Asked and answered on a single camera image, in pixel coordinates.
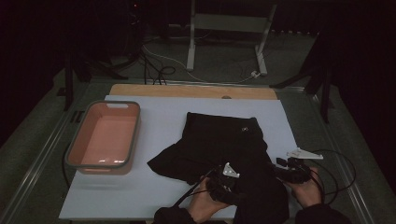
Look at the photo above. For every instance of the person's right hand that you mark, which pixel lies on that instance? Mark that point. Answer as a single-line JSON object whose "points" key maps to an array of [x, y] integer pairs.
{"points": [[306, 194]]}

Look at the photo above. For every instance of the metal floor rail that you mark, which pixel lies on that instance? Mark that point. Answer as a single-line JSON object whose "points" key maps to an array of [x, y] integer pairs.
{"points": [[280, 87], [45, 154], [350, 186]]}

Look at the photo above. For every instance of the black cloth garment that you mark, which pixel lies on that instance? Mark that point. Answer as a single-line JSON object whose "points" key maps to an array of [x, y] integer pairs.
{"points": [[218, 143]]}

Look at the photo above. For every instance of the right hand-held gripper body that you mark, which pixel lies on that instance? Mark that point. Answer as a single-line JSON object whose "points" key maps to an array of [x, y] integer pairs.
{"points": [[295, 174]]}

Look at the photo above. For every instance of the pink plastic basket grey rim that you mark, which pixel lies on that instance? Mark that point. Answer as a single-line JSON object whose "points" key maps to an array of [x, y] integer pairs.
{"points": [[106, 137]]}

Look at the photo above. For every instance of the white table mat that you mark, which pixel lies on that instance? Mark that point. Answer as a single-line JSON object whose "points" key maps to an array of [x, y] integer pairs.
{"points": [[162, 124]]}

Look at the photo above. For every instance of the person's left hand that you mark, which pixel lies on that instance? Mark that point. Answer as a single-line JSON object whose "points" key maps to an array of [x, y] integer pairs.
{"points": [[202, 203]]}

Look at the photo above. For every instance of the white metal stand frame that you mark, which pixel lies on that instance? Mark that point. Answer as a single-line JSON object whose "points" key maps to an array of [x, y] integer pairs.
{"points": [[230, 23]]}

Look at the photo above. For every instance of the dark equipment stand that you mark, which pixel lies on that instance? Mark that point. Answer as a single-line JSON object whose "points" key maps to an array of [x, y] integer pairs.
{"points": [[134, 25]]}

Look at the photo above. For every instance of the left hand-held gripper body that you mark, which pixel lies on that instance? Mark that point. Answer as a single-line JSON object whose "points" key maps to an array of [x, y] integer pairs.
{"points": [[222, 189]]}

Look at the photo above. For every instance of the white plug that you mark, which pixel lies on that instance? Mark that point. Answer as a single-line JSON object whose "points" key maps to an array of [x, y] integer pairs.
{"points": [[255, 74]]}

